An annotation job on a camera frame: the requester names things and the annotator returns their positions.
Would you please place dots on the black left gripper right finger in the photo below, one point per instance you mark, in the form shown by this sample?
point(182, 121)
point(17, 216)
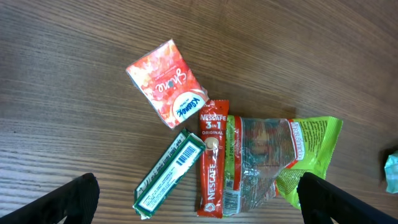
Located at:
point(322, 202)

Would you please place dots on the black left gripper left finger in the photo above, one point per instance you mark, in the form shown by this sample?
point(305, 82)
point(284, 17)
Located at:
point(74, 202)

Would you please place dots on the green snack bag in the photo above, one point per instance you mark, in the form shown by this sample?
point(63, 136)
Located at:
point(267, 157)

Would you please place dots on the teal tissue pack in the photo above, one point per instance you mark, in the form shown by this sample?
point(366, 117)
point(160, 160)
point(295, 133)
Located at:
point(391, 173)

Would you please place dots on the green gum pack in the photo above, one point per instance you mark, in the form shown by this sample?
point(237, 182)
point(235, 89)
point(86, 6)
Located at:
point(167, 172)

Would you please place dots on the red coffee stick sachet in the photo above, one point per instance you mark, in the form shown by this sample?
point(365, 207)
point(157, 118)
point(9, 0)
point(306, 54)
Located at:
point(213, 121)

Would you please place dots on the red tissue pack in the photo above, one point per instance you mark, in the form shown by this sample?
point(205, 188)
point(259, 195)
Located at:
point(168, 83)

